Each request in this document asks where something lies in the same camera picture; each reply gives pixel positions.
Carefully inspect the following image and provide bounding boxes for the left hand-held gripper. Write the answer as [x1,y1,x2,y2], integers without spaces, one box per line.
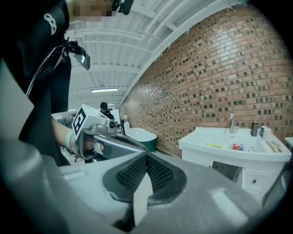
[71,104,149,161]

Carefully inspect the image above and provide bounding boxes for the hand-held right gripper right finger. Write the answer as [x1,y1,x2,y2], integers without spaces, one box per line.
[134,151,264,234]

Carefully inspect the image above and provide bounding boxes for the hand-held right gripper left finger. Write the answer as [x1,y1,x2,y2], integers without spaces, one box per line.
[57,151,147,234]

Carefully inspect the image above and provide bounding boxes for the white cabinet door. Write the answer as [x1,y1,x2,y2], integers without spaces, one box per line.
[242,169,277,194]

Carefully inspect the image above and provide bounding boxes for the person's left forearm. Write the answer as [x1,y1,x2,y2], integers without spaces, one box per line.
[51,118,76,153]

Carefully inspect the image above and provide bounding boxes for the white sink vanity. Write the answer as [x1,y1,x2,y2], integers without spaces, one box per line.
[178,126,293,195]

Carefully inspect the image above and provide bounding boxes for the person's left hand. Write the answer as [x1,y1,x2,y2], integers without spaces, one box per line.
[82,135,105,152]

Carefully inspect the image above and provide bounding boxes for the white bathtub with green base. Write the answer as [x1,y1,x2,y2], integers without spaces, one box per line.
[125,128,158,153]

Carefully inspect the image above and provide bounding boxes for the black tripod stand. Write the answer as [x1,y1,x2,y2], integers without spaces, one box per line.
[120,113,129,136]

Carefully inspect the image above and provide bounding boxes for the white upright board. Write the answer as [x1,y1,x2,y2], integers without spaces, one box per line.
[109,108,120,128]

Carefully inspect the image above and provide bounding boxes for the long ceiling lamp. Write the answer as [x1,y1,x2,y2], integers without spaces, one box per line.
[91,88,119,93]

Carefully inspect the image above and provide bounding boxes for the chrome faucet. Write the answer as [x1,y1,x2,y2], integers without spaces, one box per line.
[229,110,240,134]

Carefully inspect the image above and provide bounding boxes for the black soap bottle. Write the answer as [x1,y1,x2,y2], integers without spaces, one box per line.
[250,120,259,137]

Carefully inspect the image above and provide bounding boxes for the beige brush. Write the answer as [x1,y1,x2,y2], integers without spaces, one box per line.
[265,140,284,153]

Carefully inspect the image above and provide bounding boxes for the white mug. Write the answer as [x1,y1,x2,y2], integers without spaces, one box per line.
[260,125,273,141]

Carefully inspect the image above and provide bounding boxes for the black chest clip device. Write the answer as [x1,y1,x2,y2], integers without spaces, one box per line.
[61,37,91,71]

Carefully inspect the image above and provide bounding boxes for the person's black jacket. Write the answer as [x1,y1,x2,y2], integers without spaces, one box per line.
[0,0,72,167]

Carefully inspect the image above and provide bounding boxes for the white wrist strap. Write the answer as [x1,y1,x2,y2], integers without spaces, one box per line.
[65,131,76,149]

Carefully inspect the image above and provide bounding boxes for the black head-worn camera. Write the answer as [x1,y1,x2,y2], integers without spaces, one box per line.
[112,0,135,16]

